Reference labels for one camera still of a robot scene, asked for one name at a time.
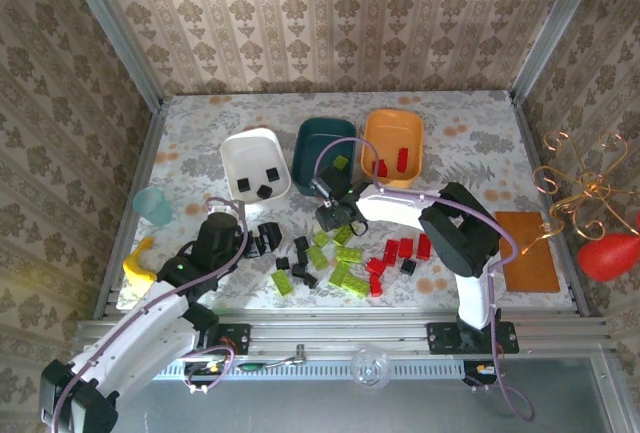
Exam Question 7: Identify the green handled screwdriver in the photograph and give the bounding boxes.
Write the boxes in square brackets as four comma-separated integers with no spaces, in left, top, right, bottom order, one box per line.
[238,356,291,373]

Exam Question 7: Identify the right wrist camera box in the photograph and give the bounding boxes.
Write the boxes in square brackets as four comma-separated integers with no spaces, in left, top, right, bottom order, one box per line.
[310,176,337,200]

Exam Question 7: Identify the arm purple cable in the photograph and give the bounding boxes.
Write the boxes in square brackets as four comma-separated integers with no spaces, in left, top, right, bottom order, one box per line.
[49,196,250,429]
[314,137,536,423]

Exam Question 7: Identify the aluminium side rail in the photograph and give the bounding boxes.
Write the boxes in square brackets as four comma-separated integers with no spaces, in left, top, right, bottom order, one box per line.
[509,92,591,317]
[93,102,167,322]

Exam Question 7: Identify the grey slotted cable duct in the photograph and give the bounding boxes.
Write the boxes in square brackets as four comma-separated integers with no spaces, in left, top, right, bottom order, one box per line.
[149,357,464,380]

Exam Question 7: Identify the aluminium front rail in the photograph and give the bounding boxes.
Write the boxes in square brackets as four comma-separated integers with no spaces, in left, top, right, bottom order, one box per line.
[74,308,619,357]

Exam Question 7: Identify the brown wooden board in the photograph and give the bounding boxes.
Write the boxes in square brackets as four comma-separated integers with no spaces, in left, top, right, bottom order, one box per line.
[494,210,561,294]

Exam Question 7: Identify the red balloon ornament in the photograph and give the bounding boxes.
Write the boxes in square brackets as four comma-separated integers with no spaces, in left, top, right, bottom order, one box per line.
[576,230,640,284]

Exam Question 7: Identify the small wire connector bundle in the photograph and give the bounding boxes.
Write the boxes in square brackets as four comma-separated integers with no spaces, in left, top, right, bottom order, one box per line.
[182,358,225,395]
[462,358,507,392]

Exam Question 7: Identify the floral patterned tablecloth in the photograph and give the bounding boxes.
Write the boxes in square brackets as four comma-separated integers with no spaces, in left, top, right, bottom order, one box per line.
[117,92,576,312]

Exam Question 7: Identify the clear plastic ball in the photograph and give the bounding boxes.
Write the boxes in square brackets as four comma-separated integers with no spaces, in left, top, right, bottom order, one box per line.
[349,344,392,392]

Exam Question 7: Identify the teal plastic container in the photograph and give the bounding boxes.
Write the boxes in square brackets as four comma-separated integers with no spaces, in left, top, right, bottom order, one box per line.
[291,116,358,198]

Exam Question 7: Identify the white plastic container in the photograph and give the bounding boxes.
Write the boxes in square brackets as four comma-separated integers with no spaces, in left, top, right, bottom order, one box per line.
[219,127,292,207]

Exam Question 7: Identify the translucent teal plastic cup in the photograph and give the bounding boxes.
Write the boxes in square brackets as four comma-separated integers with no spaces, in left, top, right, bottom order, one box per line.
[133,186,174,227]

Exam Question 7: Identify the yellow toy banana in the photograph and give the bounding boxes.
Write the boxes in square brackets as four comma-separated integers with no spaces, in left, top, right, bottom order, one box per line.
[122,236,158,290]

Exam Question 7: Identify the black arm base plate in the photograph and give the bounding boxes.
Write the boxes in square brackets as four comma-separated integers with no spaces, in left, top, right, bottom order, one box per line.
[189,321,251,356]
[425,321,520,356]

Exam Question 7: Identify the grey metal panel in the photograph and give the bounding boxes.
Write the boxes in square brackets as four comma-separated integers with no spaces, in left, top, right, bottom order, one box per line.
[59,345,634,433]

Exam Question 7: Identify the aluminium corner post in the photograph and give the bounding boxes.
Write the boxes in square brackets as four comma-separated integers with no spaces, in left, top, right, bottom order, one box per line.
[57,0,165,110]
[509,0,609,104]

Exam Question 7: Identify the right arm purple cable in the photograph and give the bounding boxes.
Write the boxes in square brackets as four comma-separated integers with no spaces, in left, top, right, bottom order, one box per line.
[314,137,536,423]

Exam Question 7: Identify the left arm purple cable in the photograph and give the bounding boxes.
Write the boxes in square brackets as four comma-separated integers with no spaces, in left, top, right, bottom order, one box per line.
[49,196,250,429]

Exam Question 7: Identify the gold wire ornament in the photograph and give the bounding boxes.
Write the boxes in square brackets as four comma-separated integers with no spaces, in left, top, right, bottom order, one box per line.
[531,130,639,240]

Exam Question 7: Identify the orange plastic container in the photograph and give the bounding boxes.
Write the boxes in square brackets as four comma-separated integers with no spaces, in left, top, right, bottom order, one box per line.
[359,108,426,189]

